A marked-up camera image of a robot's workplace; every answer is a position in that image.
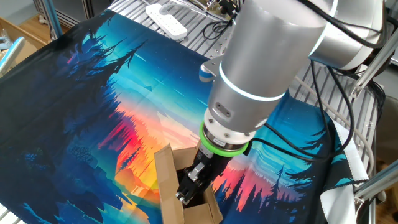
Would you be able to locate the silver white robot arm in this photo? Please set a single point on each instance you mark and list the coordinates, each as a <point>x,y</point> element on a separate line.
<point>264,62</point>

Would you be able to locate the colourful sunset print tablecloth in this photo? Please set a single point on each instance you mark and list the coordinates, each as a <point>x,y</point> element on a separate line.
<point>77,124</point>

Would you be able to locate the open cardboard box with clutter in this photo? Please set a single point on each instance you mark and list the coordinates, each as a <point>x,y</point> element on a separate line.
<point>18,32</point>

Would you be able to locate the aluminium frame post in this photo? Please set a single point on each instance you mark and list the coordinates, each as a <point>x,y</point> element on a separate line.
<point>53,18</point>
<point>373,67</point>
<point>376,185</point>

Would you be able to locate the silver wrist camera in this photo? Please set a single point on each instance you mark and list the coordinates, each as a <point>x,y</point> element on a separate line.
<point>206,74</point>

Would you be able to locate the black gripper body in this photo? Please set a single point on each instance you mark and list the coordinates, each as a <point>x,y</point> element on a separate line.
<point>211,169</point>

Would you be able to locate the brown cardboard box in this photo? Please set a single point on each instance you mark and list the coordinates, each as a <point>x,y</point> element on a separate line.
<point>168,186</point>

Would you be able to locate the white power strip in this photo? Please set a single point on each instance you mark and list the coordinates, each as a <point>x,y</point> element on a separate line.
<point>168,21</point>

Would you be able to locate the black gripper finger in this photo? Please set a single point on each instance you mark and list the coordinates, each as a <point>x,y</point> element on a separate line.
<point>183,194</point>
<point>192,199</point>

